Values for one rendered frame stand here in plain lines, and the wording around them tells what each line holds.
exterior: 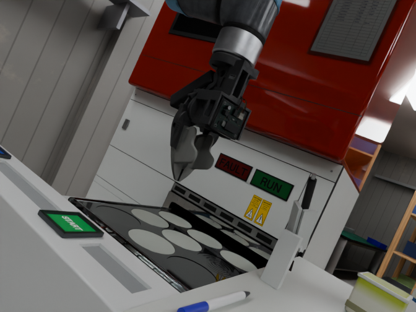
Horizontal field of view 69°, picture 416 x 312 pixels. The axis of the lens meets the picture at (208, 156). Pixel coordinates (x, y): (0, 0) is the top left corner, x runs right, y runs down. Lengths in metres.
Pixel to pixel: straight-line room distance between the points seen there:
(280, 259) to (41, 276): 0.32
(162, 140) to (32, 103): 2.09
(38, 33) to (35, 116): 0.68
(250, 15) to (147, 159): 0.72
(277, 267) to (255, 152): 0.47
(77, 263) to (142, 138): 0.86
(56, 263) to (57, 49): 2.78
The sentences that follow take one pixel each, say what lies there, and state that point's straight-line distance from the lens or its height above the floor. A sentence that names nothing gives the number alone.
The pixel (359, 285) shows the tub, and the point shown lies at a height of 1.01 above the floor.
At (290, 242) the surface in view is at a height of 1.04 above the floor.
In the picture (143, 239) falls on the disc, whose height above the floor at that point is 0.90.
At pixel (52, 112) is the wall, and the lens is 3.09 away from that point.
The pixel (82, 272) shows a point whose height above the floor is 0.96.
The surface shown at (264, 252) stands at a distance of 0.86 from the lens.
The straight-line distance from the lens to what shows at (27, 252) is 0.38.
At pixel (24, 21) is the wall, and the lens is 3.01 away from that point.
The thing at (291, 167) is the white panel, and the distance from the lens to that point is 0.86.
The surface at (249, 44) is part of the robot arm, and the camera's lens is 0.50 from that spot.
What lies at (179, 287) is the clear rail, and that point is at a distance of 0.52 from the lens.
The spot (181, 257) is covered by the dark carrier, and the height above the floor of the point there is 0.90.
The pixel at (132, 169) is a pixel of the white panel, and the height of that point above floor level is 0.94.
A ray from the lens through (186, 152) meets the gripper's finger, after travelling 0.48.
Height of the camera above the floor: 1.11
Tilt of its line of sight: 1 degrees down
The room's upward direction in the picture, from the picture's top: 25 degrees clockwise
